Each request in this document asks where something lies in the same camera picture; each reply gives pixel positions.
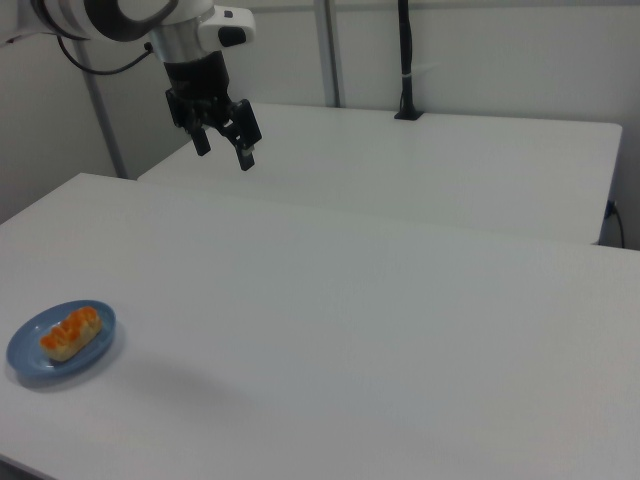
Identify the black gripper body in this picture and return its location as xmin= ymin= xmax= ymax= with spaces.
xmin=162 ymin=49 xmax=237 ymax=135

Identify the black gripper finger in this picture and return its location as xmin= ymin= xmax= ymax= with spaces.
xmin=217 ymin=98 xmax=264 ymax=173
xmin=165 ymin=88 xmax=212 ymax=158

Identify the bread with orange topping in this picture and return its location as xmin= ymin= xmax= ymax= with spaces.
xmin=39 ymin=305 xmax=104 ymax=362

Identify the white side table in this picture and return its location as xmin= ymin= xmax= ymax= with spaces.
xmin=136 ymin=102 xmax=624 ymax=247

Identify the black pole stand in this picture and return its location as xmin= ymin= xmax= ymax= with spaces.
xmin=393 ymin=0 xmax=426 ymax=122

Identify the blue plate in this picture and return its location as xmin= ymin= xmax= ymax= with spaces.
xmin=5 ymin=299 xmax=118 ymax=378

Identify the grey slanted partition post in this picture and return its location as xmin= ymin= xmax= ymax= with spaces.
xmin=73 ymin=38 xmax=129 ymax=180

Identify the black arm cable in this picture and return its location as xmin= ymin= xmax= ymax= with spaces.
xmin=56 ymin=34 xmax=154 ymax=77

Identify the grey vertical partition post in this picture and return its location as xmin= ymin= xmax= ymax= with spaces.
xmin=313 ymin=0 xmax=347 ymax=108

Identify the black wall cable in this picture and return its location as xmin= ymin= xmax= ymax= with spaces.
xmin=606 ymin=199 xmax=627 ymax=248

